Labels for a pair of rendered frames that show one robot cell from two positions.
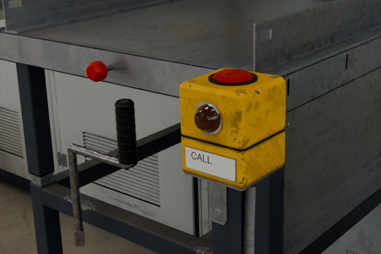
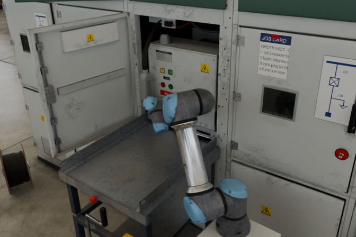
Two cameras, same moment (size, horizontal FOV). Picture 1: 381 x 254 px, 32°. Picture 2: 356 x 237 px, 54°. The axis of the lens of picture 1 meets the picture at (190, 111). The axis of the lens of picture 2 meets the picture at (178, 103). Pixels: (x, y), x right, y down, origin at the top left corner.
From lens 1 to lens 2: 0.96 m
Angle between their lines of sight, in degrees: 8
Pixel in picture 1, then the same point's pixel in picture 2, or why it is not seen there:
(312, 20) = (160, 187)
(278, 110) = not seen: outside the picture
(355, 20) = (177, 175)
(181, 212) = not seen: hidden behind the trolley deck
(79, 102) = not seen: hidden behind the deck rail
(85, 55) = (89, 189)
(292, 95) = (152, 217)
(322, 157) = (166, 221)
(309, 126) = (161, 216)
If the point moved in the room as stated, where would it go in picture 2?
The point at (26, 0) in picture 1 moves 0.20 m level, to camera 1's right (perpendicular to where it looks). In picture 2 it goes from (68, 160) to (105, 157)
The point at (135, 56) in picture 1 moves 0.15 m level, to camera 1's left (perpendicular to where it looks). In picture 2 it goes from (105, 196) to (74, 198)
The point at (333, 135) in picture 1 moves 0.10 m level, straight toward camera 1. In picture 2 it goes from (170, 212) to (167, 227)
